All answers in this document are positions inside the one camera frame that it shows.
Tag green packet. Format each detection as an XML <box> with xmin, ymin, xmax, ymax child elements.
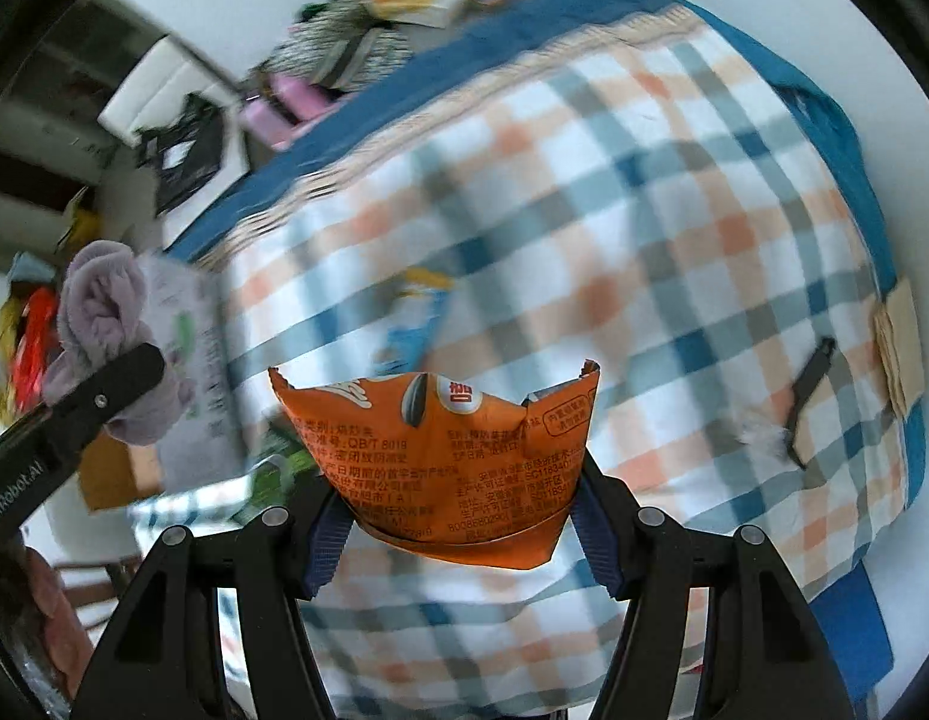
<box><xmin>235</xmin><ymin>420</ymin><xmax>324</xmax><ymax>530</ymax></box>

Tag white fluff tuft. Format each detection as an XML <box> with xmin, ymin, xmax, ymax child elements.
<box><xmin>732</xmin><ymin>418</ymin><xmax>789</xmax><ymax>460</ymax></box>

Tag beige cloth patch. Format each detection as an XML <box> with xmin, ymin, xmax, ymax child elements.
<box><xmin>874</xmin><ymin>279</ymin><xmax>927</xmax><ymax>419</ymax></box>

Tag blue snack packet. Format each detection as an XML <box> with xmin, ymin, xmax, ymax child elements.
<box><xmin>378</xmin><ymin>268</ymin><xmax>456</xmax><ymax>377</ymax></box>

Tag checkered tablecloth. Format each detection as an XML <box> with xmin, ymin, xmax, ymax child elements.
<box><xmin>164</xmin><ymin>0</ymin><xmax>928</xmax><ymax>720</ymax></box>

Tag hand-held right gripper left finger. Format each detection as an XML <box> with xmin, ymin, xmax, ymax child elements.
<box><xmin>70</xmin><ymin>478</ymin><xmax>354</xmax><ymax>720</ymax></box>

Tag black bag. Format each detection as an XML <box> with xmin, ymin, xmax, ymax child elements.
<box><xmin>136</xmin><ymin>92</ymin><xmax>249</xmax><ymax>217</ymax></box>

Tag red and yellow bags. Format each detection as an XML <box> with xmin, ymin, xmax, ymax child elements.
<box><xmin>0</xmin><ymin>251</ymin><xmax>70</xmax><ymax>425</ymax></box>

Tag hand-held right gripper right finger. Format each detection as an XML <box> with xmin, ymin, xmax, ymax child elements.
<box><xmin>570</xmin><ymin>448</ymin><xmax>859</xmax><ymax>720</ymax></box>

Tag striped cloth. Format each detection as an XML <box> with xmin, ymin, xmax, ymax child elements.
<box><xmin>265</xmin><ymin>0</ymin><xmax>414</xmax><ymax>87</ymax></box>

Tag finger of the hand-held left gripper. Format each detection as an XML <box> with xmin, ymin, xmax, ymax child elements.
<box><xmin>3</xmin><ymin>343</ymin><xmax>167</xmax><ymax>467</ymax></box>

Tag orange snack packet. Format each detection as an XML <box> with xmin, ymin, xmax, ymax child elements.
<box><xmin>267</xmin><ymin>358</ymin><xmax>602</xmax><ymax>571</ymax></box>

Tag purple fluffy cloth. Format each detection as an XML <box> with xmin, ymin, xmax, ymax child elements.
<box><xmin>44</xmin><ymin>239</ymin><xmax>202</xmax><ymax>448</ymax></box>

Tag plaid blanket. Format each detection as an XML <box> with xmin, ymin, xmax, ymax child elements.
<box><xmin>130</xmin><ymin>4</ymin><xmax>911</xmax><ymax>717</ymax></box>

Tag white box with green print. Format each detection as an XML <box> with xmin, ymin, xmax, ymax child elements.
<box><xmin>134</xmin><ymin>253</ymin><xmax>249</xmax><ymax>497</ymax></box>

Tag cardboard box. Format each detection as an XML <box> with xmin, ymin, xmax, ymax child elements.
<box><xmin>76</xmin><ymin>427</ymin><xmax>166</xmax><ymax>513</ymax></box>

